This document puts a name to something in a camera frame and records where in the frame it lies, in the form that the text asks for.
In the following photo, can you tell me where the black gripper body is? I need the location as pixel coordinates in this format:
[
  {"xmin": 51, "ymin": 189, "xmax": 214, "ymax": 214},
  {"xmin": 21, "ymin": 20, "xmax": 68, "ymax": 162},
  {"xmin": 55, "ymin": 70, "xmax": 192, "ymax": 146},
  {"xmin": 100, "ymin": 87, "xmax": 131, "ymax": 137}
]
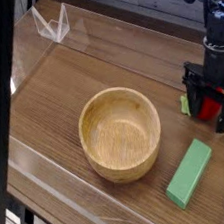
[{"xmin": 176, "ymin": 34, "xmax": 224, "ymax": 123}]

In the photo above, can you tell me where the red plush tomato green stem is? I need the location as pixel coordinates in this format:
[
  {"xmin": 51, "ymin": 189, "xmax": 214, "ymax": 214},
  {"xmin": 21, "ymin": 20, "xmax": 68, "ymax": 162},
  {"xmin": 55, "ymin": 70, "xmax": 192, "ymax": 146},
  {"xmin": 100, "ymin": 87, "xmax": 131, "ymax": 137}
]
[{"xmin": 177, "ymin": 84, "xmax": 224, "ymax": 124}]

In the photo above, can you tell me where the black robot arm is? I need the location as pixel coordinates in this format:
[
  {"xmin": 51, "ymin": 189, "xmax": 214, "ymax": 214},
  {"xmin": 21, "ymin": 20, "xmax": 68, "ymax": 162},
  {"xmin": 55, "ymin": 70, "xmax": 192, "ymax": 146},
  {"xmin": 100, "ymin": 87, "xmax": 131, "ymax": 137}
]
[{"xmin": 182, "ymin": 0, "xmax": 224, "ymax": 133}]

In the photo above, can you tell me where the green rectangular block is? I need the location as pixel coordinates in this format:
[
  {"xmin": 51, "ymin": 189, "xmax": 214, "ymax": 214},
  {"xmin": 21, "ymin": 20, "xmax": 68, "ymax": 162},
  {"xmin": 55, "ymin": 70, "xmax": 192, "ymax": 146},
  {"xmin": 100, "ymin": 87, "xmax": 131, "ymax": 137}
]
[{"xmin": 166, "ymin": 139, "xmax": 212, "ymax": 209}]

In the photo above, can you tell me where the wooden bowl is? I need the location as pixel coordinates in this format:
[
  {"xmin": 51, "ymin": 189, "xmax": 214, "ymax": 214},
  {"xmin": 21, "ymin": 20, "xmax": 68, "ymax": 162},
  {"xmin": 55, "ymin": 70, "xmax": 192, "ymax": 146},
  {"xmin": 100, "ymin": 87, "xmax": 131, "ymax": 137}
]
[{"xmin": 78, "ymin": 87, "xmax": 161, "ymax": 184}]

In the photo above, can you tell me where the clear acrylic tray wall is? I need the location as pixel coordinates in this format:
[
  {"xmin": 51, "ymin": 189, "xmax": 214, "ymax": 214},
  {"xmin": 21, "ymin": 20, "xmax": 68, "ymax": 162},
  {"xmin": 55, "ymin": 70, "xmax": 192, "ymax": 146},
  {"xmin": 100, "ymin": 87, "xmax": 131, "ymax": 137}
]
[{"xmin": 8, "ymin": 0, "xmax": 224, "ymax": 224}]

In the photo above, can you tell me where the clear acrylic corner bracket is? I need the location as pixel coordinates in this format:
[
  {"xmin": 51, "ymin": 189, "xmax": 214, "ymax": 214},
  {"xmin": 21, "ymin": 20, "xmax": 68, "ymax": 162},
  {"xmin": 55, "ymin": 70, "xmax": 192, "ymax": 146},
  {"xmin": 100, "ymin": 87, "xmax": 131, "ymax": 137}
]
[{"xmin": 31, "ymin": 4, "xmax": 70, "ymax": 43}]

